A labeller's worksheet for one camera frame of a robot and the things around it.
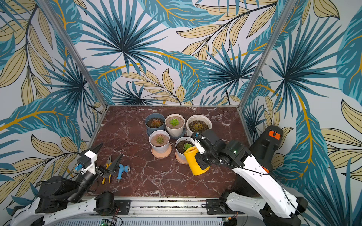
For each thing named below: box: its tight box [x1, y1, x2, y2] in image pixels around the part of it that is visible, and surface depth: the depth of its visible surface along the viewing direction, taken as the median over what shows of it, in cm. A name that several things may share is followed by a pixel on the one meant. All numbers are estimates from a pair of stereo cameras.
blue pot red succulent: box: [144, 113, 166, 137], surface depth 99 cm
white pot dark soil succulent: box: [175, 136, 196, 165], surface depth 88 cm
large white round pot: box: [186, 114, 213, 138], surface depth 97 cm
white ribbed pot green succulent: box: [164, 113, 186, 138], surface depth 97 cm
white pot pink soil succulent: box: [148, 129, 172, 159], surface depth 92 cm
